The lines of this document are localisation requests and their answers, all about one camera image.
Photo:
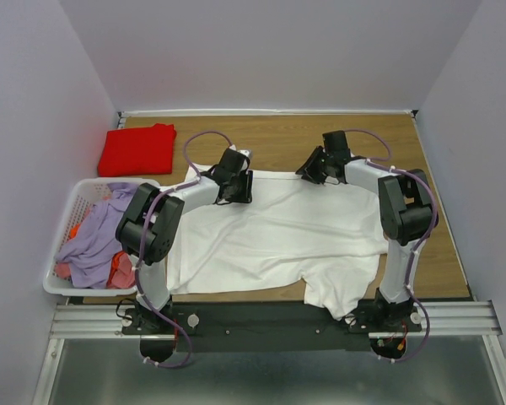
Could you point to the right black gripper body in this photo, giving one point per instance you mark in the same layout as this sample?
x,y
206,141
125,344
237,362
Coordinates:
x,y
316,166

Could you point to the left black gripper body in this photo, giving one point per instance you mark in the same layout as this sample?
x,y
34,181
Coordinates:
x,y
242,190

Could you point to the white t-shirt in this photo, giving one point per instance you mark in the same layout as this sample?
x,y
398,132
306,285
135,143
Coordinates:
x,y
330,237

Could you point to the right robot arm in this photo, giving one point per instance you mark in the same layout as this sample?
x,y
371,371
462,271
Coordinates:
x,y
408,214

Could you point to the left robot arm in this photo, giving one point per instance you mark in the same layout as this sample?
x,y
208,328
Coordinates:
x,y
151,222

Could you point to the folded red t-shirt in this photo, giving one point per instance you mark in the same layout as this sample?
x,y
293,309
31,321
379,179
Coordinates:
x,y
138,151

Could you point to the white plastic laundry basket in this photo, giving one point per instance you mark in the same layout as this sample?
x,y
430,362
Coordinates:
x,y
83,195

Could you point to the orange pink garment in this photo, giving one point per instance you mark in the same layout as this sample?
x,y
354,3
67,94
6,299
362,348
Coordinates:
x,y
93,259

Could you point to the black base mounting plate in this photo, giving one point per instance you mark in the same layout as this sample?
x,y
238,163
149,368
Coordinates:
x,y
262,327

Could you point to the lavender t-shirt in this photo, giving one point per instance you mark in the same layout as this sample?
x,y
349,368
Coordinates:
x,y
110,210

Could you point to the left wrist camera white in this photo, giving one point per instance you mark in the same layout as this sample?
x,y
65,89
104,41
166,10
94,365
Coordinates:
x,y
246,152

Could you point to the aluminium rail frame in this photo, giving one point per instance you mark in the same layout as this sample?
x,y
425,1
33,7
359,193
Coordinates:
x,y
447,318

